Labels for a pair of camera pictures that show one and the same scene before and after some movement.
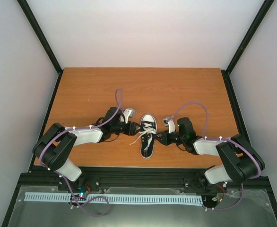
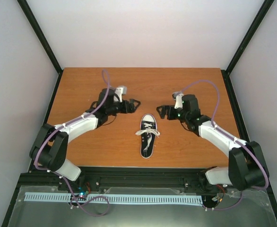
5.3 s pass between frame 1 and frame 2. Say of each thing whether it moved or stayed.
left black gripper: moved
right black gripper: moved
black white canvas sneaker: stayed
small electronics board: stayed
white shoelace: moved
